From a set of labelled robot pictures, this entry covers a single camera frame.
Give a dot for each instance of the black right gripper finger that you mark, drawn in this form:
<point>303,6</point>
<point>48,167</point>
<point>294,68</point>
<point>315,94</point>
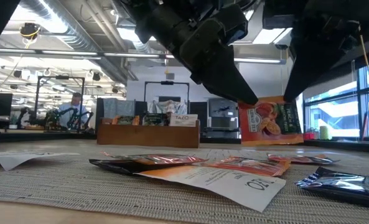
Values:
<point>311,62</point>

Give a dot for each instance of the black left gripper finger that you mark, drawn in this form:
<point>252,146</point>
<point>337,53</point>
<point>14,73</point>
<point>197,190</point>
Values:
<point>215,62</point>

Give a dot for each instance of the white Tazo tea packet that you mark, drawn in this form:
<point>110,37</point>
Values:
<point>227,186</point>
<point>183,120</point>
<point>16,158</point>

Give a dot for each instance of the black blackcurrant tea packet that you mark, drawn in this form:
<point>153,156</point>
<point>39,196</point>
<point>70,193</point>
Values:
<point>119,166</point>
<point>343,186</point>
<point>154,119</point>

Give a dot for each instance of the wooden tea organizer box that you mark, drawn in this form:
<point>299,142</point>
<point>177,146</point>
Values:
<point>147,137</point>

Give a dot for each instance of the black partition panel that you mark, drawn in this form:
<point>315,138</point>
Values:
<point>199,107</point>
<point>99,107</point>

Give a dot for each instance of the grey screen cart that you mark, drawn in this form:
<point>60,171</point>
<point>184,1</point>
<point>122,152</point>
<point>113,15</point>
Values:
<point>221,113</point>

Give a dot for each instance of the black framed window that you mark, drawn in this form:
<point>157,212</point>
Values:
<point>333,115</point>

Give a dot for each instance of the silver foil sheet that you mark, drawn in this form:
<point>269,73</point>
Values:
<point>168,107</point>

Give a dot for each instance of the green yellow roll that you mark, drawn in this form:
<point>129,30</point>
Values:
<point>324,133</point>

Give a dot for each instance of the red plastic bin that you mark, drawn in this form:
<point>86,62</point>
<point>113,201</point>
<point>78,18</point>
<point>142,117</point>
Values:
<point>309,136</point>

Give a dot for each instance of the grey fabric partition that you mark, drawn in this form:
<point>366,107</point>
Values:
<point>119,107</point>

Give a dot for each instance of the long tube light strip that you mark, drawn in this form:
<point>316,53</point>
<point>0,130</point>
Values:
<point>69,53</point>

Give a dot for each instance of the person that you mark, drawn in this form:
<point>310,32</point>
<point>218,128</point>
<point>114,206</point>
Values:
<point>73,109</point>

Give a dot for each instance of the grey woven placemat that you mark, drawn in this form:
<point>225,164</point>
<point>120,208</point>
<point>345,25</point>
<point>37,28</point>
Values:
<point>63,186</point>

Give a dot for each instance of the grey square wall vent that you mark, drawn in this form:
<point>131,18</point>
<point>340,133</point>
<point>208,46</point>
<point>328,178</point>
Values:
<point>170,76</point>

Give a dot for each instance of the black camera gantry frame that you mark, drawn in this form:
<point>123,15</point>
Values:
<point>59,77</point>
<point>167,82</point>

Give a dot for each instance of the black aluminium table frame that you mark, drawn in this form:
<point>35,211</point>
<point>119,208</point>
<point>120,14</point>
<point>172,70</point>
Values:
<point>343,144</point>

